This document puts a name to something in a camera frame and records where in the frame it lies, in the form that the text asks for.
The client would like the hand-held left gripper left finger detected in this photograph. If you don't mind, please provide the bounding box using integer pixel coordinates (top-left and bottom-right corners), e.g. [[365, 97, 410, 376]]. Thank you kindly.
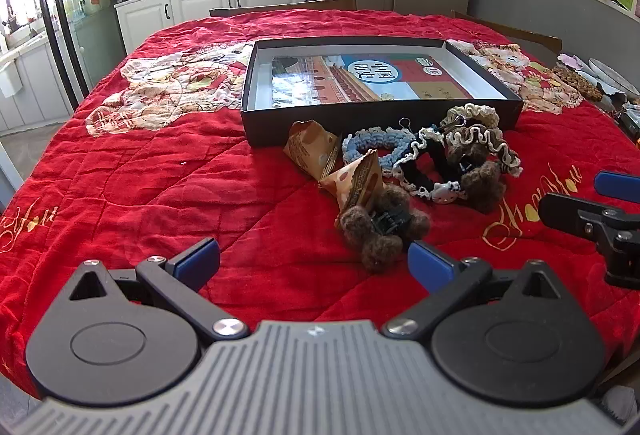
[[69, 237, 251, 342]]

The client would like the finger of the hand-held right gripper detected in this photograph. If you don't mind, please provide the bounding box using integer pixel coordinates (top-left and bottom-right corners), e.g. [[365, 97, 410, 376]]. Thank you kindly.
[[594, 170, 640, 200], [539, 192, 640, 242]]

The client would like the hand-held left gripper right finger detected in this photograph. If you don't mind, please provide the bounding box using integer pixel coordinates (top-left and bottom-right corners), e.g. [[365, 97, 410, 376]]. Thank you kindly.
[[381, 240, 566, 341]]

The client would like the brown fuzzy hair claw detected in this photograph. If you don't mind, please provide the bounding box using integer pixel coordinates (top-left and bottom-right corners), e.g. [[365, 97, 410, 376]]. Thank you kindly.
[[447, 142, 507, 215], [336, 188, 431, 274]]

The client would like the cream ruffled scrunchie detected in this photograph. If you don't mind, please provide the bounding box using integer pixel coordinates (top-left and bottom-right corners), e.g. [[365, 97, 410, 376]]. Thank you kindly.
[[440, 104, 524, 178]]

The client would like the black white-lace scrunchie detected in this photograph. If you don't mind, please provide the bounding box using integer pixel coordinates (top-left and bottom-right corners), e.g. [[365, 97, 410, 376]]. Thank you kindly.
[[392, 128, 474, 202]]

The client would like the dotted triangular paper packet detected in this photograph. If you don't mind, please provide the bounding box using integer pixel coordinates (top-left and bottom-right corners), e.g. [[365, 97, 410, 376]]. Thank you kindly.
[[319, 149, 386, 216]]

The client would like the blue crochet scrunchie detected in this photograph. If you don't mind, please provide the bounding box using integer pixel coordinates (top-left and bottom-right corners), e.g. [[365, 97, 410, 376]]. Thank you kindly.
[[341, 125, 426, 179]]

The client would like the black shallow box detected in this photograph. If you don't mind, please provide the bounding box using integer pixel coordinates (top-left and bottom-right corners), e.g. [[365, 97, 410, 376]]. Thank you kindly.
[[240, 36, 524, 149]]

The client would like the brown triangular paper packet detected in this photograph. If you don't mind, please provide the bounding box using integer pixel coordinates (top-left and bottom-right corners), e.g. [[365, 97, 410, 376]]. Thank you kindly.
[[284, 120, 342, 179]]

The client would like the red printed blanket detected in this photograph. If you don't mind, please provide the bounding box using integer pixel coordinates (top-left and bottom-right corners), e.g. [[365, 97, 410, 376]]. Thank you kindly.
[[0, 9, 640, 416]]

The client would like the white plate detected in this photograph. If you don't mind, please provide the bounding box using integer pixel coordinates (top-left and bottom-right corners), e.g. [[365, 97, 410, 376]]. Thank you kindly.
[[589, 58, 640, 99]]

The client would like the wooden bead trivet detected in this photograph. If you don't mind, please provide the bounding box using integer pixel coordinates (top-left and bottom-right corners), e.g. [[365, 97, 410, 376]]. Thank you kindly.
[[552, 65, 604, 102]]

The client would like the white kitchen cabinet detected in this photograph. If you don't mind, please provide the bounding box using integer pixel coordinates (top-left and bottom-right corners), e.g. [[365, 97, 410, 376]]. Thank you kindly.
[[114, 0, 308, 58]]

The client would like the white hanging bin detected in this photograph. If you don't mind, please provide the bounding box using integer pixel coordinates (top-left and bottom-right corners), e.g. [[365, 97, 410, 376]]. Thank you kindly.
[[0, 62, 24, 97]]

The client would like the glass sliding door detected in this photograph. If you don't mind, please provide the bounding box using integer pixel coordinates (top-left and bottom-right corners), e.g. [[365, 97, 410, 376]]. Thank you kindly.
[[25, 0, 94, 99]]

